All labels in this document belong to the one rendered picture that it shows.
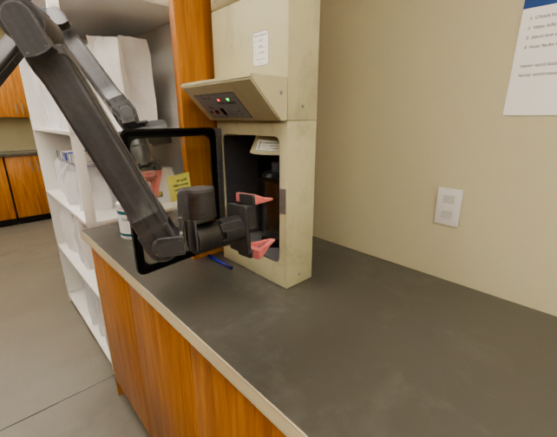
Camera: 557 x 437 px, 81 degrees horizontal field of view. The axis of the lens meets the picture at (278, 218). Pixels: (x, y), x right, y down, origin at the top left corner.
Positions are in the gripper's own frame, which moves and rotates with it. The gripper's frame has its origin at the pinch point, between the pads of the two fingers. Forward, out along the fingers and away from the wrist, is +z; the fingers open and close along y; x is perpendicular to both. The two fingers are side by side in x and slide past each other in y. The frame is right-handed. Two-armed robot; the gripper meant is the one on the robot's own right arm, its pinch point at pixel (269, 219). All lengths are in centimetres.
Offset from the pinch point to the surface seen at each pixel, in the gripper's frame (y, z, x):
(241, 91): 29.4, 2.9, 10.8
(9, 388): -107, -56, 161
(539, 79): 29, 55, -37
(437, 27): 46, 55, -13
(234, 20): 50, 12, 23
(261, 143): 17.0, 14.6, 18.4
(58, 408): -110, -39, 127
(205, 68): 41, 12, 41
